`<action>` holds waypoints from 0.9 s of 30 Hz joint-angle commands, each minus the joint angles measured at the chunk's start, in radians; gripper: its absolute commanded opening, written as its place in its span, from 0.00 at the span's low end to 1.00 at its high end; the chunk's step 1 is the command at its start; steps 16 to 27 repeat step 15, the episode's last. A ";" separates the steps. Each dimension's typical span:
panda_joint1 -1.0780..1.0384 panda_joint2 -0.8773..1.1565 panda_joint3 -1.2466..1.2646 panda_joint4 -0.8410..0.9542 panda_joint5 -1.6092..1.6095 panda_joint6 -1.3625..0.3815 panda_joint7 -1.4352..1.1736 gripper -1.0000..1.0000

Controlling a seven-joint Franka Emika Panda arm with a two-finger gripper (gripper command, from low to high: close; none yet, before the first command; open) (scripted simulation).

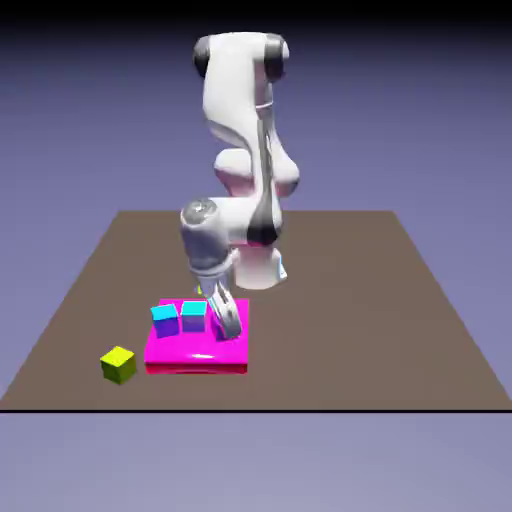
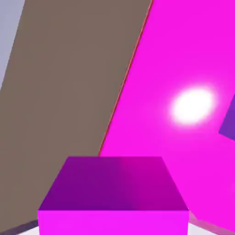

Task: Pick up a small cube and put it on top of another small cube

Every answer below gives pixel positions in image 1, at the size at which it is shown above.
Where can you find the small yellow cube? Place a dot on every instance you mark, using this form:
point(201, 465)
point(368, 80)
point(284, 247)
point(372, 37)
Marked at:
point(198, 290)
point(118, 364)

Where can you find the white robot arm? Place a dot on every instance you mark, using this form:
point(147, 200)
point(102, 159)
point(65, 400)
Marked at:
point(230, 100)

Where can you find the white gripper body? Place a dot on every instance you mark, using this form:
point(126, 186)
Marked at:
point(226, 314)

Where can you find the small cyan cube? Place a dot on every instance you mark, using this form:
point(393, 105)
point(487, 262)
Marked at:
point(194, 316)
point(164, 320)

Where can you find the large magenta box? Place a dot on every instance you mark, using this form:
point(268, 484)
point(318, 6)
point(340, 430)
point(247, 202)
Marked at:
point(192, 350)

